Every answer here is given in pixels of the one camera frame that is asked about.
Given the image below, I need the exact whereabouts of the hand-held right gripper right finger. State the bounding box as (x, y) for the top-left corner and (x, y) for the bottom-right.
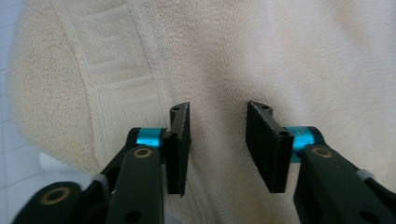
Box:
(246, 100), (326, 193)

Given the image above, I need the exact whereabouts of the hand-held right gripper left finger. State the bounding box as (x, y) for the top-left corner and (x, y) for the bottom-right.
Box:
(129, 102), (191, 197)

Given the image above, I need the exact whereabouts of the cream towel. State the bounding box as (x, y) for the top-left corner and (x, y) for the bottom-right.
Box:
(7, 0), (396, 224)

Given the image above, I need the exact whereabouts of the white grid mat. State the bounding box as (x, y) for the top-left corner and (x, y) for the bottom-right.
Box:
(0, 0), (104, 216)

